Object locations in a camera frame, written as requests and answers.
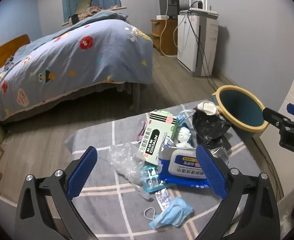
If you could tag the bed with grey skirt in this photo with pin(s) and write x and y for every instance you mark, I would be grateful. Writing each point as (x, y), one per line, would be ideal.
(117, 90)

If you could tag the white router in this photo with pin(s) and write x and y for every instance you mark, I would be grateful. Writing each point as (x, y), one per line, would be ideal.
(203, 10)

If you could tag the plaid patterned pillow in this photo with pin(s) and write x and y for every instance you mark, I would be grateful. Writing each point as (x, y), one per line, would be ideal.
(93, 10)

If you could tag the wooden cabinet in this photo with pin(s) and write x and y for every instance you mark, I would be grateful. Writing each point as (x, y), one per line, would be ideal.
(165, 36)

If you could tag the olive green cushion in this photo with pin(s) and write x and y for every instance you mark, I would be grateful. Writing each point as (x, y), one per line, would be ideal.
(84, 5)

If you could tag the blue printed plastic wrapper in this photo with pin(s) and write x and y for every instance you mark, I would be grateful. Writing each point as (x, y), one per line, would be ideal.
(183, 120)

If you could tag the white tissue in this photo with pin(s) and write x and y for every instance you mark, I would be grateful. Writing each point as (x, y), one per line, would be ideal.
(184, 136)

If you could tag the pink packet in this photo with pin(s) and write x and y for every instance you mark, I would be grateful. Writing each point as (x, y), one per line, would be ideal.
(142, 131)

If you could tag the black monitor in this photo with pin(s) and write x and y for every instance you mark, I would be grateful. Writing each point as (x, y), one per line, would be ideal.
(168, 0)

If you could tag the white air purifier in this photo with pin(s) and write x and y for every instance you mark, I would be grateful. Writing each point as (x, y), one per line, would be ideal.
(187, 45)

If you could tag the black plastic bag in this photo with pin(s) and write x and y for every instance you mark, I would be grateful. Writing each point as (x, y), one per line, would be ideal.
(208, 127)

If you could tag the silver foil wrapper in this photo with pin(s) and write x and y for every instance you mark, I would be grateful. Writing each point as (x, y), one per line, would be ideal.
(219, 155)

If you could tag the grey checked rug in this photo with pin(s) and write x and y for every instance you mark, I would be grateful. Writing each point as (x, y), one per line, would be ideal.
(117, 205)

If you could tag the teal blister pack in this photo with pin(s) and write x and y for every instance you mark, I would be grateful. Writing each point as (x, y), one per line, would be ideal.
(150, 178)

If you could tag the green white medicine box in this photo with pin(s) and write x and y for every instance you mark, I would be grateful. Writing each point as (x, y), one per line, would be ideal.
(154, 140)

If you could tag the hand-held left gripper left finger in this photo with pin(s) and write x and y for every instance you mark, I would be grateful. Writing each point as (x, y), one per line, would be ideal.
(82, 172)

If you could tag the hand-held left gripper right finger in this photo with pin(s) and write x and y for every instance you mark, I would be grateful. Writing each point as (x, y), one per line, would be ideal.
(212, 172)

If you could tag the blue wet wipes pack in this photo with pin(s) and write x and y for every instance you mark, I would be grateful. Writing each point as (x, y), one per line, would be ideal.
(184, 166)

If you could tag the white respirator mask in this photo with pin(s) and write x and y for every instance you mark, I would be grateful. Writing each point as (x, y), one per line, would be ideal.
(208, 107)

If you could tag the blue trash bin yellow rim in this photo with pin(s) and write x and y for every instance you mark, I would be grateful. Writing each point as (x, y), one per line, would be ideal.
(239, 110)

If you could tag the blue face mask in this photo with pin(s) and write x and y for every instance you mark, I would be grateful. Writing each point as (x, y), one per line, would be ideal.
(173, 212)

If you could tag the silver blister pack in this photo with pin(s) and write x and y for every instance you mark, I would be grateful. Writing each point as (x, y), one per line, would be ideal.
(164, 198)

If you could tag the wooden window sill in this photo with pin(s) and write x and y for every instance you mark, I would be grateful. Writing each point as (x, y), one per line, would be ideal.
(117, 7)

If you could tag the small white box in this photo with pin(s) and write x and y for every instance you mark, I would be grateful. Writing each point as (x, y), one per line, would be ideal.
(162, 17)

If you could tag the bed with cartoon duvet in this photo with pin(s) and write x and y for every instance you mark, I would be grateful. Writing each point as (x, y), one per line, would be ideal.
(74, 62)

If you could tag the clear plastic bag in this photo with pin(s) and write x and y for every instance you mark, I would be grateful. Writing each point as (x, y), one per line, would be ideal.
(127, 160)

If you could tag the wooden headboard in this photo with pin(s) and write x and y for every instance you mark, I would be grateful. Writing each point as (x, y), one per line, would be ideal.
(2, 52)

